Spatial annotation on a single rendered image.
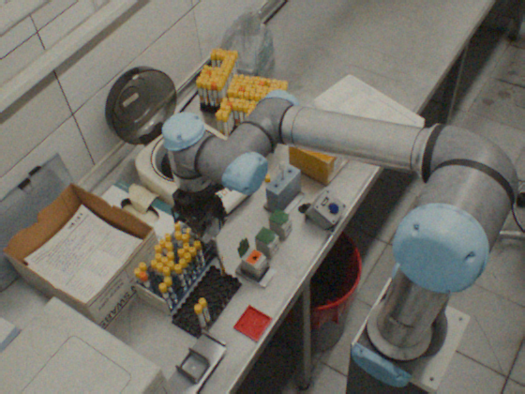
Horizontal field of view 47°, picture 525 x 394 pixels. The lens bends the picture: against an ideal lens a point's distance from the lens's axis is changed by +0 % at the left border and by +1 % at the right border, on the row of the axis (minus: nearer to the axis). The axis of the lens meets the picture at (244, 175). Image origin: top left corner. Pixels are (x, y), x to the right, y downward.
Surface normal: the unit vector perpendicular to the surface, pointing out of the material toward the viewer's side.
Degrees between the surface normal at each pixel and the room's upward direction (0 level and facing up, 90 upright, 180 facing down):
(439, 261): 82
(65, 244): 2
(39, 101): 90
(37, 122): 90
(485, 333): 0
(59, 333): 0
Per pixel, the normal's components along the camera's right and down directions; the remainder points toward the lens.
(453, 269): -0.55, 0.58
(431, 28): -0.08, -0.64
